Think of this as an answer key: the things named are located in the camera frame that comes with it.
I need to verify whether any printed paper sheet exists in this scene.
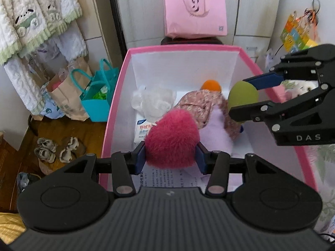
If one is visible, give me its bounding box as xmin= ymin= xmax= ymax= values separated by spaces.
xmin=138 ymin=165 xmax=211 ymax=189

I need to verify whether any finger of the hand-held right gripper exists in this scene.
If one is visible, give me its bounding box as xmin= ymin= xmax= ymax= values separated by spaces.
xmin=228 ymin=83 xmax=331 ymax=126
xmin=243 ymin=44 xmax=335 ymax=90

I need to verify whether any purple plush toy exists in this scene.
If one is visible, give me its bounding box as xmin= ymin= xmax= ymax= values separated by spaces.
xmin=198 ymin=108 xmax=235 ymax=155

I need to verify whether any floral pink cloth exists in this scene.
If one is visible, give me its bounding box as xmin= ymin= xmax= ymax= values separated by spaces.
xmin=175 ymin=89 xmax=242 ymax=140

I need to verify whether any pink fluffy pompom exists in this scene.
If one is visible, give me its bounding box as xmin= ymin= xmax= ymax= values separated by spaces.
xmin=144 ymin=109 xmax=201 ymax=168

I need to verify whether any grey fluffy shoe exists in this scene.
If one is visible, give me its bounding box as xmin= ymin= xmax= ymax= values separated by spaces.
xmin=37 ymin=137 xmax=58 ymax=150
xmin=59 ymin=136 xmax=87 ymax=163
xmin=33 ymin=146 xmax=57 ymax=163

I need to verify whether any white knitted garment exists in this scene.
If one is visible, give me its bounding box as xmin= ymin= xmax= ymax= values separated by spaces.
xmin=4 ymin=27 xmax=89 ymax=116

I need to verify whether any yellow cloth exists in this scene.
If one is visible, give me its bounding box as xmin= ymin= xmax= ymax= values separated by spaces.
xmin=0 ymin=211 xmax=27 ymax=244

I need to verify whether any colourful gift bag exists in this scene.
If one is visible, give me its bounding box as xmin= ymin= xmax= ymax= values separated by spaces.
xmin=280 ymin=0 xmax=321 ymax=54

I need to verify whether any cream knitted jacket green trim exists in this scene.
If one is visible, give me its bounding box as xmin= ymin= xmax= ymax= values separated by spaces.
xmin=0 ymin=0 xmax=52 ymax=65
xmin=30 ymin=0 xmax=83 ymax=34

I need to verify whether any white wardrobe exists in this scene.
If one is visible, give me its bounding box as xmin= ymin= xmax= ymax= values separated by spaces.
xmin=107 ymin=0 xmax=284 ymax=70

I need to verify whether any blue printed plastic bag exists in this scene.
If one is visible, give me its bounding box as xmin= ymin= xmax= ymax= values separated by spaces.
xmin=39 ymin=82 xmax=65 ymax=120

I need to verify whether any pink paper bag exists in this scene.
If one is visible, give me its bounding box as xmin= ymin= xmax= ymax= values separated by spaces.
xmin=164 ymin=0 xmax=227 ymax=39

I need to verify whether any black stool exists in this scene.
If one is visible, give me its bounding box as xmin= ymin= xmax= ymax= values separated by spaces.
xmin=160 ymin=36 xmax=223 ymax=46

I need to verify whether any grey patterned cloth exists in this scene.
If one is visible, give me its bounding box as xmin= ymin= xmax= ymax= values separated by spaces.
xmin=16 ymin=172 xmax=41 ymax=192

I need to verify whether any orange foam ball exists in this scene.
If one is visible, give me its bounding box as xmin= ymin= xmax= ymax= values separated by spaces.
xmin=200 ymin=80 xmax=222 ymax=92

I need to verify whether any white and brown plush toy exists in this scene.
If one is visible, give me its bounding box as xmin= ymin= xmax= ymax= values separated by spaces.
xmin=284 ymin=80 xmax=319 ymax=103

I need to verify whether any green foam ball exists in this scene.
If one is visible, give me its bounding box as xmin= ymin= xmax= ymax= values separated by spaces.
xmin=227 ymin=81 xmax=260 ymax=123

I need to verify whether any teal plastic tote bag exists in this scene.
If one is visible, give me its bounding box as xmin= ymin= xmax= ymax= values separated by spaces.
xmin=92 ymin=58 xmax=120 ymax=100
xmin=70 ymin=69 xmax=113 ymax=123

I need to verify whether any wet wipes packet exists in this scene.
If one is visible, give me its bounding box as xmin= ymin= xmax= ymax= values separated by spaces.
xmin=134 ymin=111 xmax=158 ymax=144

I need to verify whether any pink storage box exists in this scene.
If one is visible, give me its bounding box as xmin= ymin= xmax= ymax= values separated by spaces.
xmin=98 ymin=44 xmax=319 ymax=192

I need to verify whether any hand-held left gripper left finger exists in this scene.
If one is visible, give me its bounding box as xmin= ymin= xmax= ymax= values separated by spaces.
xmin=61 ymin=141 xmax=146 ymax=197

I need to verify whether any white plastic bag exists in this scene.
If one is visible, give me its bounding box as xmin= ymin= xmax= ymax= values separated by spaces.
xmin=131 ymin=85 xmax=176 ymax=121

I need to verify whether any brown paper bag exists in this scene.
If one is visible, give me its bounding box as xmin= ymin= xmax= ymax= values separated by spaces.
xmin=48 ymin=57 xmax=94 ymax=122

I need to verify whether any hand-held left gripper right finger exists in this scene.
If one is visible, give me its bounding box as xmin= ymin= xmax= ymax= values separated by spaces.
xmin=195 ymin=142 xmax=278 ymax=197

